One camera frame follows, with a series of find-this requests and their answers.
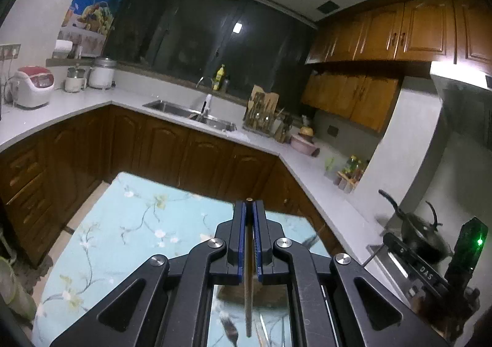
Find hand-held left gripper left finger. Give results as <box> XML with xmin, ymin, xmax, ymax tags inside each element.
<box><xmin>50</xmin><ymin>201</ymin><xmax>247</xmax><ymax>347</ymax></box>

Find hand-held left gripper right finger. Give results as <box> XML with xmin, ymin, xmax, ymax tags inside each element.
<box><xmin>253</xmin><ymin>200</ymin><xmax>451</xmax><ymax>347</ymax></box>

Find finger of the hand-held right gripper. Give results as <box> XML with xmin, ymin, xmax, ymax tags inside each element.
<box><xmin>383</xmin><ymin>232</ymin><xmax>450</xmax><ymax>288</ymax></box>

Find wooden utensil holder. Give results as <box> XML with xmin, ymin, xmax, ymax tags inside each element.
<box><xmin>214</xmin><ymin>281</ymin><xmax>290</xmax><ymax>310</ymax></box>

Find gas stove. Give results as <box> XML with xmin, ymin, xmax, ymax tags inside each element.
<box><xmin>365</xmin><ymin>243</ymin><xmax>423</xmax><ymax>306</ymax></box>

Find black wok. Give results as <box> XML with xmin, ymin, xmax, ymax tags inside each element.
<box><xmin>378</xmin><ymin>189</ymin><xmax>455</xmax><ymax>264</ymax></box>

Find metal spoon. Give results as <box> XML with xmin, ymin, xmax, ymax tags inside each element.
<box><xmin>220</xmin><ymin>312</ymin><xmax>242</xmax><ymax>347</ymax></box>

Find pink basin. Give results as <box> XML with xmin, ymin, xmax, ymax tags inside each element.
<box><xmin>290</xmin><ymin>134</ymin><xmax>321</xmax><ymax>157</ymax></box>

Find blue floral tablecloth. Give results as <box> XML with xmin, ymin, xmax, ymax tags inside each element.
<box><xmin>33</xmin><ymin>172</ymin><xmax>320</xmax><ymax>347</ymax></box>

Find spice jars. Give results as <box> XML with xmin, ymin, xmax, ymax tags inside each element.
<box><xmin>336</xmin><ymin>155</ymin><xmax>366</xmax><ymax>194</ymax></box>

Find countertop utensil crock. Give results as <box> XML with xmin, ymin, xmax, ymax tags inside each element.
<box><xmin>274</xmin><ymin>111</ymin><xmax>293</xmax><ymax>142</ymax></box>

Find wooden lower cabinets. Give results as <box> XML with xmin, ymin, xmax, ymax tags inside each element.
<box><xmin>0</xmin><ymin>105</ymin><xmax>347</xmax><ymax>268</ymax></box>

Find wooden cabinets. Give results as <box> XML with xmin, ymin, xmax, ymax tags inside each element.
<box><xmin>0</xmin><ymin>105</ymin><xmax>347</xmax><ymax>268</ymax></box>
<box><xmin>300</xmin><ymin>0</ymin><xmax>492</xmax><ymax>133</ymax></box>

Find wooden knife rack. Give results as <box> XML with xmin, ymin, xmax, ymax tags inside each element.
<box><xmin>242</xmin><ymin>84</ymin><xmax>280</xmax><ymax>135</ymax></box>

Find steel sink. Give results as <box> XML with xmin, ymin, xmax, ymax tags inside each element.
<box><xmin>142</xmin><ymin>100</ymin><xmax>237</xmax><ymax>132</ymax></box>

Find steel range hood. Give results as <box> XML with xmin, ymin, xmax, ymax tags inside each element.
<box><xmin>428</xmin><ymin>61</ymin><xmax>492</xmax><ymax>148</ymax></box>

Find yellow bottle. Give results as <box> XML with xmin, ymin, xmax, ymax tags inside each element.
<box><xmin>213</xmin><ymin>64</ymin><xmax>227</xmax><ymax>91</ymax></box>

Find dark window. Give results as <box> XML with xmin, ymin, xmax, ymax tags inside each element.
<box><xmin>102</xmin><ymin>0</ymin><xmax>319</xmax><ymax>102</ymax></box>

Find wooden upper cabinets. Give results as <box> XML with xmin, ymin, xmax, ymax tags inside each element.
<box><xmin>300</xmin><ymin>0</ymin><xmax>492</xmax><ymax>133</ymax></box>

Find white electric cooker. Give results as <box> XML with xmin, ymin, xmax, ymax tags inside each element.
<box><xmin>89</xmin><ymin>57</ymin><xmax>117</xmax><ymax>90</ymax></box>

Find cloth covered side rack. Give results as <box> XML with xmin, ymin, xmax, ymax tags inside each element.
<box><xmin>0</xmin><ymin>255</ymin><xmax>38</xmax><ymax>321</ymax></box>

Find white red rice cooker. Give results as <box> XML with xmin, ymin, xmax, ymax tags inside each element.
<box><xmin>13</xmin><ymin>66</ymin><xmax>55</xmax><ymax>109</ymax></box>

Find fruit wall poster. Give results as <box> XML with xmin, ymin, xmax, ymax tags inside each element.
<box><xmin>57</xmin><ymin>0</ymin><xmax>140</xmax><ymax>58</ymax></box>

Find wall socket strip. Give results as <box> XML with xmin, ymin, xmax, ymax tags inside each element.
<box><xmin>0</xmin><ymin>43</ymin><xmax>22</xmax><ymax>62</ymax></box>

